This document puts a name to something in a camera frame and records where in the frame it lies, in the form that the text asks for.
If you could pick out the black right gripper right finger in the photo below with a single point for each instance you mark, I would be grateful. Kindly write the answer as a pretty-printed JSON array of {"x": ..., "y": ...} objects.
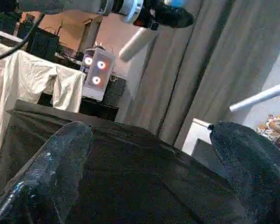
[{"x": 254, "y": 177}]

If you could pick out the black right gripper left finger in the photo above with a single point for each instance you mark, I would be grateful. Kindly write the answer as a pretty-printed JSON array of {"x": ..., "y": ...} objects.
[{"x": 44, "y": 182}]

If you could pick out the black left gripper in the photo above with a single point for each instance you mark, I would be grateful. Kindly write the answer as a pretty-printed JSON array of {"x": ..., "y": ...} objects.
[{"x": 148, "y": 16}]

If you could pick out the white plastic table leg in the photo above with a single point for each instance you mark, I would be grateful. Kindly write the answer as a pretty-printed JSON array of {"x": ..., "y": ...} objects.
[
  {"x": 137, "y": 44},
  {"x": 259, "y": 98}
]

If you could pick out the white spotted plush toy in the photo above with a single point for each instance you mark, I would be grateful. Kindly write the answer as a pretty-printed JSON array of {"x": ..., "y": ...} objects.
[{"x": 275, "y": 127}]

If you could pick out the black mat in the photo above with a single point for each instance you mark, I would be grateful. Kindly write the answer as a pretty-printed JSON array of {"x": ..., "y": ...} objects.
[{"x": 130, "y": 175}]

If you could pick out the white computer case glowing fans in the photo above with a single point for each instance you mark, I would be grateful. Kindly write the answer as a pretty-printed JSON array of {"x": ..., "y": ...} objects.
[{"x": 98, "y": 72}]

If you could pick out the brown cardboard box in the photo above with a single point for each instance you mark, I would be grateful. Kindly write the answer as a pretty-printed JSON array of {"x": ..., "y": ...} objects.
[{"x": 72, "y": 28}]

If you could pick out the white cloth on rack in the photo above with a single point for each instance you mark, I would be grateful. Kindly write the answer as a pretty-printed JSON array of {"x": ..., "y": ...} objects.
[{"x": 25, "y": 77}]

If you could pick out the black paper bag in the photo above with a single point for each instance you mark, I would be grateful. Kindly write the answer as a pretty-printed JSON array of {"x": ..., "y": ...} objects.
[{"x": 45, "y": 45}]

